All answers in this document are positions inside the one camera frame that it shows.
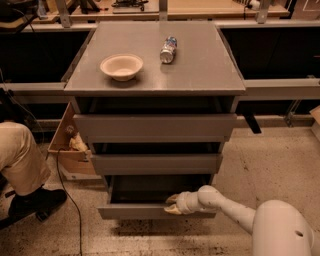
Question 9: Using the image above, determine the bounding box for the small doll in crate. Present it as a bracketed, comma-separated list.
[65, 125, 88, 152]

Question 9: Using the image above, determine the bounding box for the black floor cable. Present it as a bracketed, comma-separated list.
[55, 147, 84, 256]

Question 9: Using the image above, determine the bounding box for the grey drawer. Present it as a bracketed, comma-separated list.
[73, 99, 238, 144]
[91, 142, 222, 175]
[98, 174, 212, 220]

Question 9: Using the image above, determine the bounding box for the grey drawer cabinet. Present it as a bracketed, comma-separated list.
[61, 21, 247, 188]

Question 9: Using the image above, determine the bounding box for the grey top drawer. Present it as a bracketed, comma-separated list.
[73, 99, 238, 144]

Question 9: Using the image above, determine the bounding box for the wooden workbench in background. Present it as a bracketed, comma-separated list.
[31, 0, 291, 24]

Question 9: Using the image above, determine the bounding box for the crushed soda can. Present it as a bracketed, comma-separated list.
[160, 36, 177, 64]

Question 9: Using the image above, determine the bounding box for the black shoe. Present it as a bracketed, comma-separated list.
[8, 187, 67, 218]

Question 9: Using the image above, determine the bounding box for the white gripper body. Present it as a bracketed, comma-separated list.
[176, 192, 201, 214]

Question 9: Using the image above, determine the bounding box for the grey bottom drawer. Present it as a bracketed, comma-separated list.
[98, 174, 212, 220]

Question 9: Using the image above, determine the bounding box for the grey middle drawer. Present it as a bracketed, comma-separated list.
[91, 142, 222, 175]

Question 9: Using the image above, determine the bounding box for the person's beige trouser leg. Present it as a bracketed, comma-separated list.
[0, 122, 50, 196]

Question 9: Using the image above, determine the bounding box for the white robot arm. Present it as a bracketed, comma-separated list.
[164, 185, 320, 256]

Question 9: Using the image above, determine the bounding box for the beige paper bowl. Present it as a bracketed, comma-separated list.
[100, 54, 144, 82]

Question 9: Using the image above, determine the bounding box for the grey metal rail frame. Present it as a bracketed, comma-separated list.
[0, 19, 320, 104]

